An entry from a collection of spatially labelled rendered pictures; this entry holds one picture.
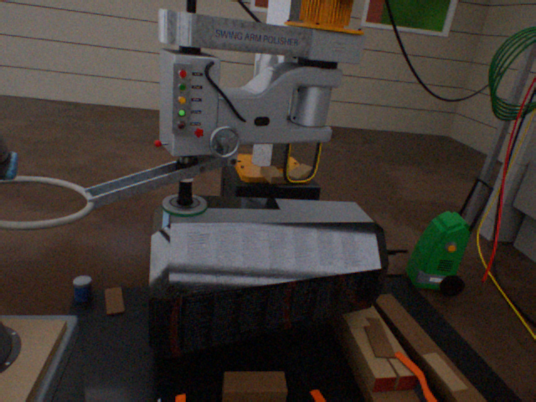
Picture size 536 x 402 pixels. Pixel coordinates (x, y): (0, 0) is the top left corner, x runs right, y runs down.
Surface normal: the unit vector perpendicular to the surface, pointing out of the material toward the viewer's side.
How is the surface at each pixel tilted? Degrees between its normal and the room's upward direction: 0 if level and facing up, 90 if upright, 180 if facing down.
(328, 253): 45
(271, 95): 90
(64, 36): 90
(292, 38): 90
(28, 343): 4
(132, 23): 90
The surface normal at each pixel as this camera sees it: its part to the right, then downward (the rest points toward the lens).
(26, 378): 0.17, -0.92
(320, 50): 0.48, 0.41
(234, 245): 0.26, -0.34
